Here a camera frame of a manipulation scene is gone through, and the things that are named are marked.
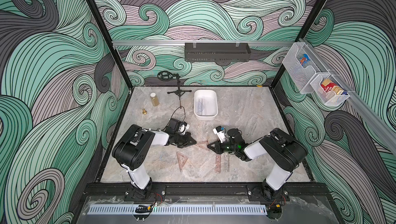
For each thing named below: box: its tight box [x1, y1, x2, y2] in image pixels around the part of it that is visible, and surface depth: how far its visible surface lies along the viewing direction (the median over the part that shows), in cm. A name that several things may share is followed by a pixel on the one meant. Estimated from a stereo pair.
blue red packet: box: [299, 53, 311, 67], surface depth 85 cm
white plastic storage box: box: [193, 89, 219, 121], surface depth 110 cm
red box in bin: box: [320, 78, 343, 95], surface depth 67 cm
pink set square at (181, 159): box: [175, 151, 189, 171], surface depth 85 cm
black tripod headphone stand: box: [157, 70, 192, 101], surface depth 97 cm
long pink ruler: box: [215, 153, 222, 174], surface depth 85 cm
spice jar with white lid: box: [150, 92, 160, 107], surface depth 106 cm
